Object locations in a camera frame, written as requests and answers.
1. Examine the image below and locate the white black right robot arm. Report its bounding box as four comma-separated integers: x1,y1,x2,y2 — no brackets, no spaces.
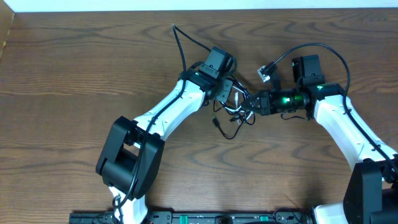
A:
242,55,397,223

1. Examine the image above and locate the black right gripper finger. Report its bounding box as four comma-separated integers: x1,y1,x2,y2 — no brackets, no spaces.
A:
241,104,264,116
241,91,263,106

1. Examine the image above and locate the white USB cable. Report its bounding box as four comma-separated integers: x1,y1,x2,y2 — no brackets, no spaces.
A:
222,86,254,124

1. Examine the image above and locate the black USB cable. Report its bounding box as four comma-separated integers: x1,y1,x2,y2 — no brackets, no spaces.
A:
211,73,256,140

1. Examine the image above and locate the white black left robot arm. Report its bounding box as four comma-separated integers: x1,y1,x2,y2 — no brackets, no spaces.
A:
96,47,237,223

